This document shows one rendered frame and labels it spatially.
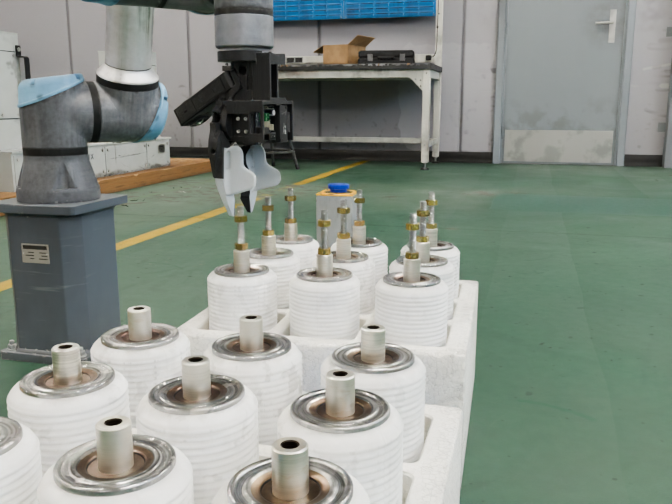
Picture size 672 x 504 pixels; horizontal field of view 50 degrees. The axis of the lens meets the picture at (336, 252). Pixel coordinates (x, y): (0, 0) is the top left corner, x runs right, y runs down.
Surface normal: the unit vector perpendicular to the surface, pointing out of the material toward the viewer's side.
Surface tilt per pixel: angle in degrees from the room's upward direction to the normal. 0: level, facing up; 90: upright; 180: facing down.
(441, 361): 90
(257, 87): 90
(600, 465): 0
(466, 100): 90
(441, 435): 0
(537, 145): 90
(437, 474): 0
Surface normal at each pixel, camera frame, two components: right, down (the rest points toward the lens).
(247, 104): -0.49, 0.18
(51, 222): -0.26, 0.19
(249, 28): 0.29, 0.20
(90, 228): 0.97, 0.05
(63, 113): 0.53, 0.17
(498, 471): 0.00, -0.98
